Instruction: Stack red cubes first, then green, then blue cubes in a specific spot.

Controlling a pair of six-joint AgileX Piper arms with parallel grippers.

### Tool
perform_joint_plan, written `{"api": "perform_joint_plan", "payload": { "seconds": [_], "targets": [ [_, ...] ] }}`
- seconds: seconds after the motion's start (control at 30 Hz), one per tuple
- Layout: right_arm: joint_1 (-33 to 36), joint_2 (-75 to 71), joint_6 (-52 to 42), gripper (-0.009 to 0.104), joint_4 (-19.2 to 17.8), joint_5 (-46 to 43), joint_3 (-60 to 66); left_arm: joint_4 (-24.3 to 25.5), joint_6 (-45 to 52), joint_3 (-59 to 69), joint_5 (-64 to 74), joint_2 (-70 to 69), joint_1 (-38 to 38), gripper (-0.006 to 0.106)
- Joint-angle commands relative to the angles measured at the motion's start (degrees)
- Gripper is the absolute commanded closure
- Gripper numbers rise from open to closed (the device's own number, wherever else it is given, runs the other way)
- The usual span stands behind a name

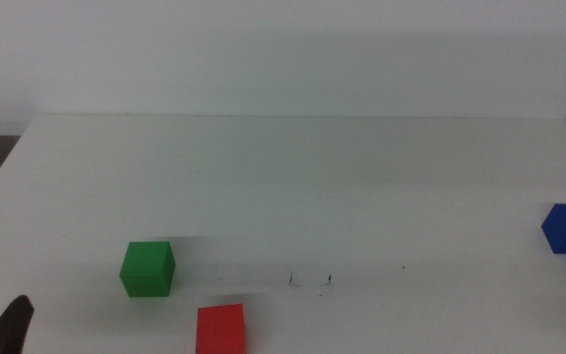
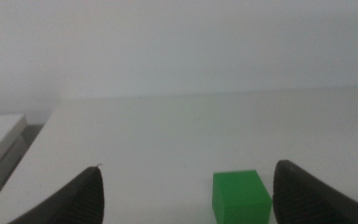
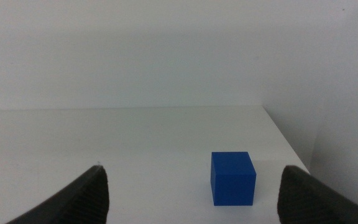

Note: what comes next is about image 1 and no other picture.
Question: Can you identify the green cube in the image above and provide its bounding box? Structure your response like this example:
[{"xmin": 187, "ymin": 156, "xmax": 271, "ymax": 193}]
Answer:
[{"xmin": 119, "ymin": 240, "xmax": 177, "ymax": 298}]

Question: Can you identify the red cube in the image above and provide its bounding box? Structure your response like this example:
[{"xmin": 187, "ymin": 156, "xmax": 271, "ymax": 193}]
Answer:
[{"xmin": 196, "ymin": 303, "xmax": 247, "ymax": 354}]

